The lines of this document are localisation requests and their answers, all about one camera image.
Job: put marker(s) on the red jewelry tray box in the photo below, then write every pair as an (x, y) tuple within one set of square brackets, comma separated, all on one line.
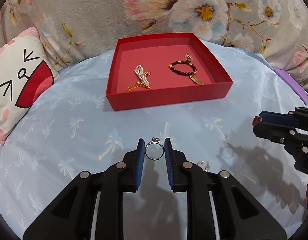
[(149, 70)]

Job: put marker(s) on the white cat face pillow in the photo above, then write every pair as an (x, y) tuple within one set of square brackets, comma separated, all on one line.
[(25, 73)]

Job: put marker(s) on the light blue palm-print sheet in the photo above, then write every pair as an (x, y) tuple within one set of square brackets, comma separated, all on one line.
[(71, 128)]

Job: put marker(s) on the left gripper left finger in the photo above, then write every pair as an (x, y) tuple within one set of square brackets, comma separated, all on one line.
[(131, 178)]

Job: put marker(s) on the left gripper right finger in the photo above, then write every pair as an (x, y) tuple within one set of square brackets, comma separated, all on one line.
[(174, 164)]

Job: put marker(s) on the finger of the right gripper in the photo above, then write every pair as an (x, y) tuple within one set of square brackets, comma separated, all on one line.
[(278, 119), (272, 132)]

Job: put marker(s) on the grey floral plush blanket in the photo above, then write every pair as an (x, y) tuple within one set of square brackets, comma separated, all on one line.
[(73, 30)]

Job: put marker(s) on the gold wrist watch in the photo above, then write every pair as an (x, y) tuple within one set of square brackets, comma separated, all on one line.
[(188, 60)]

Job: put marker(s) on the gold hoop earring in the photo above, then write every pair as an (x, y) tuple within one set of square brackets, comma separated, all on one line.
[(204, 164)]

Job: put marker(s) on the purple flat object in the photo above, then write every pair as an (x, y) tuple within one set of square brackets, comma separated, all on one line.
[(293, 84)]

